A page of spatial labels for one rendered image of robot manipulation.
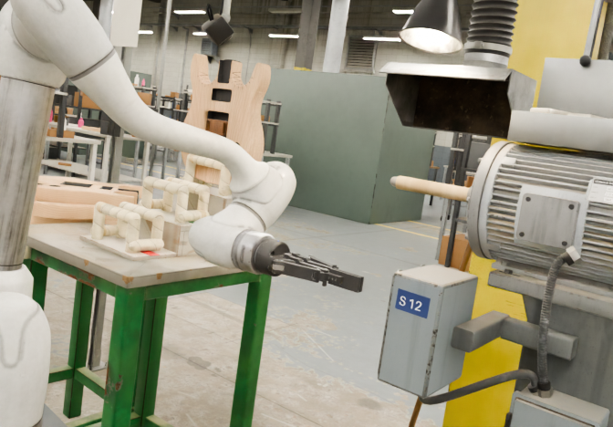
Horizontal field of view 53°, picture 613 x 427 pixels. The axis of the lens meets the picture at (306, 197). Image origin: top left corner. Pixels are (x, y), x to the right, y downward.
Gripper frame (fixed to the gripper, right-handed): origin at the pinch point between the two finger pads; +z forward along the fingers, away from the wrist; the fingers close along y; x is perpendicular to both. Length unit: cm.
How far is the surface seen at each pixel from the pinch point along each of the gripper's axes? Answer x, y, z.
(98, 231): -10, -8, -91
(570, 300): 3.4, -19.6, 35.9
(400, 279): 4.0, 3.4, 13.2
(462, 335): -4.3, -3.6, 23.0
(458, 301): 1.2, -4.1, 21.1
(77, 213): -11, -18, -117
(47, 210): -10, -10, -121
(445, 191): 18.0, -30.0, 3.9
